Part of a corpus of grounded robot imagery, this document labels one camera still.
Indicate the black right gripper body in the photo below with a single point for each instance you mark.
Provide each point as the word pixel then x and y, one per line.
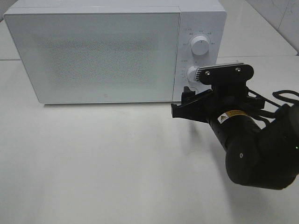
pixel 231 99

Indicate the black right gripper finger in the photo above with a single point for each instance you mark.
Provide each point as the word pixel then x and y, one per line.
pixel 228 73
pixel 192 105

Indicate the round white door button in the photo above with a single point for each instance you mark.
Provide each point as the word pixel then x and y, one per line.
pixel 193 89

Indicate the white timer knob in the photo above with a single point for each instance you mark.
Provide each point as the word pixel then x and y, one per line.
pixel 192 73

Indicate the white microwave door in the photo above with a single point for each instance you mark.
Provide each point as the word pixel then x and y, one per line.
pixel 97 58

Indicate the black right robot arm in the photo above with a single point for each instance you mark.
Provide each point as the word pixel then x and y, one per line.
pixel 262 147

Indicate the white upper power knob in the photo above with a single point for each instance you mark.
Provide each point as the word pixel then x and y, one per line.
pixel 200 45

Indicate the white microwave oven body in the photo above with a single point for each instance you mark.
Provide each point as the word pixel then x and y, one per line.
pixel 192 22

